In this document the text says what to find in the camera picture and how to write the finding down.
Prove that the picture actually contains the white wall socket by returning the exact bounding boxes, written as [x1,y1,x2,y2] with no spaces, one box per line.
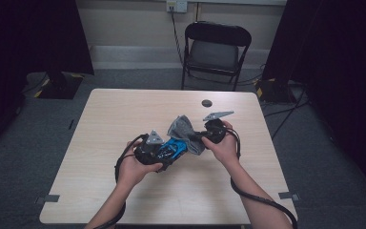
[166,0,189,13]

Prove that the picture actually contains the black stand base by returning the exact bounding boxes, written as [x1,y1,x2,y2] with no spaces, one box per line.
[37,71,84,100]

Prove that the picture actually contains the person's left hand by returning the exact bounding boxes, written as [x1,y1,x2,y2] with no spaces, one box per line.
[117,141,164,189]

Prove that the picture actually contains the black and blue toy car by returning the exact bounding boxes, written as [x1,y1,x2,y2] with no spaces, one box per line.
[153,136,189,163]

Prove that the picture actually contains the grey cloth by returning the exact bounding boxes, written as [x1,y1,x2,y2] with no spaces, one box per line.
[166,114,206,156]

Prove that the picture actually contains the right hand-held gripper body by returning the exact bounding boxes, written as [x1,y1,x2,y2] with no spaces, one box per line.
[202,110,235,145]

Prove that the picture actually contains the black folding chair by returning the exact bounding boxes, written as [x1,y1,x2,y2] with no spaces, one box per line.
[180,20,253,93]

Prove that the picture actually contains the black floor cable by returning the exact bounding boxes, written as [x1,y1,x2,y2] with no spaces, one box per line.
[263,85,311,141]

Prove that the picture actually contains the person's right hand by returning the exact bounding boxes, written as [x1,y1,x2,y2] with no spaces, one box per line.
[201,120,241,167]

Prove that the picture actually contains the grey tape piece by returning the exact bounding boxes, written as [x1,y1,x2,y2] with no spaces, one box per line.
[35,194,61,205]
[277,191,299,201]

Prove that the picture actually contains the black box with yellow tape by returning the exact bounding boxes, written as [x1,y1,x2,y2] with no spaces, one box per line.
[254,77,298,104]

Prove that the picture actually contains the black curtain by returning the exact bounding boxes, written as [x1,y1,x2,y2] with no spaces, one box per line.
[0,0,95,160]
[261,0,366,201]

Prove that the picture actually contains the black wall power cable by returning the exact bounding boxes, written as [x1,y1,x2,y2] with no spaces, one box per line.
[170,6,186,65]

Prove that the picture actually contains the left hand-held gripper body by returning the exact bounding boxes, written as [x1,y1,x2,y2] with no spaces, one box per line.
[133,129,166,166]

